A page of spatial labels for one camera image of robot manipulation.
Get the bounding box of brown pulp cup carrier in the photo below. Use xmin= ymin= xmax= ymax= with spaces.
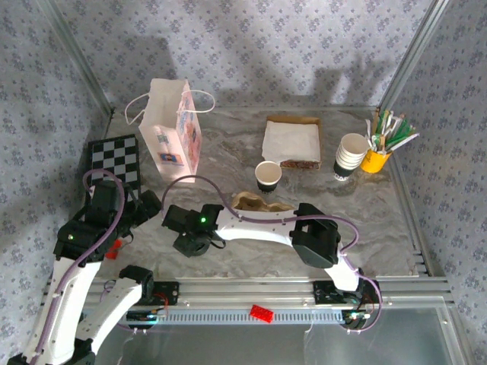
xmin=231 ymin=192 xmax=296 ymax=214

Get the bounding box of white paper carrier bag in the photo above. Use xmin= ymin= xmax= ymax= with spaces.
xmin=124 ymin=78 xmax=216 ymax=185

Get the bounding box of small red clip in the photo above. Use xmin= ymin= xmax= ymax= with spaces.
xmin=105 ymin=239 xmax=125 ymax=260

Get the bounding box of black grey checkerboard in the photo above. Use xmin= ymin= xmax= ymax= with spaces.
xmin=87 ymin=133 xmax=142 ymax=202

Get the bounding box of small black electronics board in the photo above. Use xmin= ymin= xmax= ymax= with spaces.
xmin=344 ymin=309 xmax=372 ymax=329
xmin=127 ymin=309 xmax=168 ymax=325

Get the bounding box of red toy brick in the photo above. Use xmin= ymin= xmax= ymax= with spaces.
xmin=249 ymin=303 xmax=275 ymax=324

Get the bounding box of brown cardboard tray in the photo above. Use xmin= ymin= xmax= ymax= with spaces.
xmin=262 ymin=115 xmax=323 ymax=170

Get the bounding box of white napkin stack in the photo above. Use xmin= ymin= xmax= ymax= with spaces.
xmin=261 ymin=119 xmax=320 ymax=163

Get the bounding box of yellow stick holder cup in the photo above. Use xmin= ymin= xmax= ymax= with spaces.
xmin=360 ymin=148 xmax=393 ymax=174

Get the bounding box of aluminium frame rail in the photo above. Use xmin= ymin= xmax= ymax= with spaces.
xmin=110 ymin=105 xmax=381 ymax=113
xmin=390 ymin=154 xmax=433 ymax=277
xmin=45 ymin=277 xmax=456 ymax=305

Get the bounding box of grey slotted cable duct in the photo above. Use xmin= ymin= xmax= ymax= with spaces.
xmin=127 ymin=308 xmax=357 ymax=326

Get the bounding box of aluminium frame post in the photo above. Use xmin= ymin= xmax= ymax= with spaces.
xmin=41 ymin=0 xmax=115 ymax=115
xmin=380 ymin=0 xmax=452 ymax=111

